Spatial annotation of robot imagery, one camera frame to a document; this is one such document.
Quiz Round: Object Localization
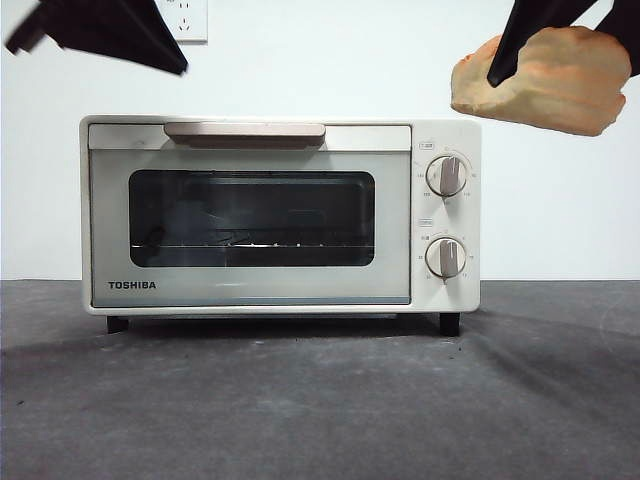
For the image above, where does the golden bread loaf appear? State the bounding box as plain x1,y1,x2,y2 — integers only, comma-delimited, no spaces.
449,24,633,137

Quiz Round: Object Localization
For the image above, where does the glass oven door with handle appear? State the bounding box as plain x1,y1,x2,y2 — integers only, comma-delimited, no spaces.
88,121,414,307

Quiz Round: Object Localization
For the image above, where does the white Toshiba toaster oven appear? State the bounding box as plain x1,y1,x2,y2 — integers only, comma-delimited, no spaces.
79,114,483,336

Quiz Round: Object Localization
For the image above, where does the white round oven knob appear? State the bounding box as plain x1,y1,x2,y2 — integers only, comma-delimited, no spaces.
426,237,469,280
426,154,470,198

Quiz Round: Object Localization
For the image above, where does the white wall socket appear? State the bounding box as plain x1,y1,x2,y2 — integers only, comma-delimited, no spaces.
155,0,209,44

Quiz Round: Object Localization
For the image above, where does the metal wire oven rack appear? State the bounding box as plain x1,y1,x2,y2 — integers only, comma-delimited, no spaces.
132,241,374,250

